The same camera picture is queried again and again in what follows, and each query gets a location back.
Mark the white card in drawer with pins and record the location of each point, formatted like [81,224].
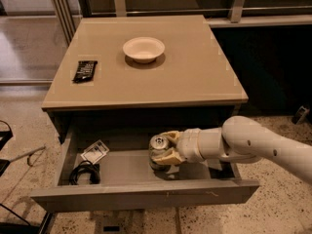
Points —
[95,152]

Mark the white bowl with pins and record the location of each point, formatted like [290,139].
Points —
[143,49]

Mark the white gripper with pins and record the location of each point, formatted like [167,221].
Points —
[189,145]

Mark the open grey top drawer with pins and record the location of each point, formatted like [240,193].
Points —
[126,180]

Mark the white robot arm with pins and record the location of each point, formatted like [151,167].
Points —
[238,140]

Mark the black snack bar packet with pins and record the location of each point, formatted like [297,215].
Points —
[85,71]

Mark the small grey floor object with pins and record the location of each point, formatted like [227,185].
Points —
[301,114]

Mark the grey cabinet with beige top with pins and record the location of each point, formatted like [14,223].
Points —
[193,70]

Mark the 7up soda can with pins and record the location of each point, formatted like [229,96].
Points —
[158,145]

